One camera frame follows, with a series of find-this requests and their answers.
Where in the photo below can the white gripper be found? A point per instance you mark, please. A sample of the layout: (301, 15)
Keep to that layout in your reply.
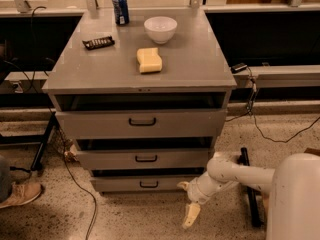
(195, 193)

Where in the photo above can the grey bottom drawer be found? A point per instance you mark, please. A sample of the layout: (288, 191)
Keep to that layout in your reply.
(138, 183)

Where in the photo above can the grey drawer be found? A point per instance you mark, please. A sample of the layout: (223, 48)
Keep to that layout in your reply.
(138, 183)
(143, 159)
(141, 124)

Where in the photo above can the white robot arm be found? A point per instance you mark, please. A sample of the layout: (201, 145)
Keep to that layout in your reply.
(293, 188)

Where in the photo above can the grey middle drawer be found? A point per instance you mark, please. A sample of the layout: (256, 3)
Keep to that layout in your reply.
(143, 159)

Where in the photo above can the grey drawer cabinet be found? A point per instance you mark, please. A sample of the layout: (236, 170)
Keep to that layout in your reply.
(195, 76)

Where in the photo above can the grey top drawer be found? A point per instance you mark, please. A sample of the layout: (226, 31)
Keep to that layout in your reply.
(141, 124)

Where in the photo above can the black stand leg right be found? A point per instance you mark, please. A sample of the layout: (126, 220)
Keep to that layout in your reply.
(255, 218)

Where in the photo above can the black stand leg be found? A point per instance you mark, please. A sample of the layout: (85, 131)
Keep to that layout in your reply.
(40, 139)
(255, 218)

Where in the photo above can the cardboard box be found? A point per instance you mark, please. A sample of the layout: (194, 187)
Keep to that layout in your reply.
(313, 151)

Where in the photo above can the black power adapter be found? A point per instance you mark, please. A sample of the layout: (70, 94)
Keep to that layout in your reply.
(238, 68)

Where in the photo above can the yellow sponge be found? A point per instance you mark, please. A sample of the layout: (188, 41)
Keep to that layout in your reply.
(149, 60)

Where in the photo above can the black stand leg left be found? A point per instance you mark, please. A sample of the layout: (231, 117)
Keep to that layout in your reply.
(40, 139)

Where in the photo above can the tan shoe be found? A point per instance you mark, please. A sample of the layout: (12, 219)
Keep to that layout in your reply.
(22, 194)

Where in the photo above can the white bowl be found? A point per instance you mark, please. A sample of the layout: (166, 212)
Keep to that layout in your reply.
(160, 29)

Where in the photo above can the black snack bar packet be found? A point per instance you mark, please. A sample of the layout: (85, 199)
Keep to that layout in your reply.
(99, 43)

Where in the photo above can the grey trouser leg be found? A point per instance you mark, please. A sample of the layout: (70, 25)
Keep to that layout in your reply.
(5, 179)

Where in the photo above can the blue soda can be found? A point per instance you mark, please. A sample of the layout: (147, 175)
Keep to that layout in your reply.
(121, 12)

